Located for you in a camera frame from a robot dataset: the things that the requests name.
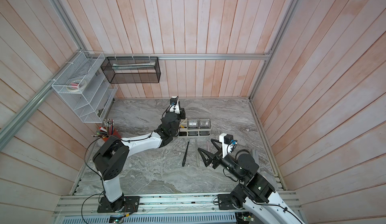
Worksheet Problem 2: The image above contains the red pencil cup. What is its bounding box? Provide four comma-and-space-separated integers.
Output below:
97, 129, 122, 141

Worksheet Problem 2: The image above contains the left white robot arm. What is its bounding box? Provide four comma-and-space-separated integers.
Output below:
92, 106, 186, 204

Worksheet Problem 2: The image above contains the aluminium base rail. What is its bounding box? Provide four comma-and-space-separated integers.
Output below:
53, 191, 307, 224

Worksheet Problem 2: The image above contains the grey green toothbrush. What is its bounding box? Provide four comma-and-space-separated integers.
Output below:
195, 146, 200, 167

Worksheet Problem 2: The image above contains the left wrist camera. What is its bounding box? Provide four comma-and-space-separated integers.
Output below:
168, 96, 180, 114

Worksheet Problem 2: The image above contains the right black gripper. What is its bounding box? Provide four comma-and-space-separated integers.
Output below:
200, 139, 247, 184

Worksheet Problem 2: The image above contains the grey flat block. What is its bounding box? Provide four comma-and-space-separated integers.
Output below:
251, 150, 259, 165

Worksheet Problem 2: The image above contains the black wire mesh basket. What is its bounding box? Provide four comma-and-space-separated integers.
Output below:
101, 56, 161, 84

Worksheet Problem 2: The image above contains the white wire mesh shelf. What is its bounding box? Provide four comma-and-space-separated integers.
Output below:
52, 51, 118, 123

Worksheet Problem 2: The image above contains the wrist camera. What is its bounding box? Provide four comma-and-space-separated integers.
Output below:
219, 133, 235, 158
168, 96, 180, 114

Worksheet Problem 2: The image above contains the black toothbrush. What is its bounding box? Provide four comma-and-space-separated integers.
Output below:
182, 140, 190, 167

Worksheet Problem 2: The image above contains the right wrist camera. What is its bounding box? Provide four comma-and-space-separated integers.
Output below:
219, 133, 235, 158

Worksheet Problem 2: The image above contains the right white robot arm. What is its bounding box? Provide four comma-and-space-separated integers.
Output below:
198, 134, 304, 224

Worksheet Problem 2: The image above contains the tape roll on shelf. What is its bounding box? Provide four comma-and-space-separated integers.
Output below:
65, 79, 87, 93

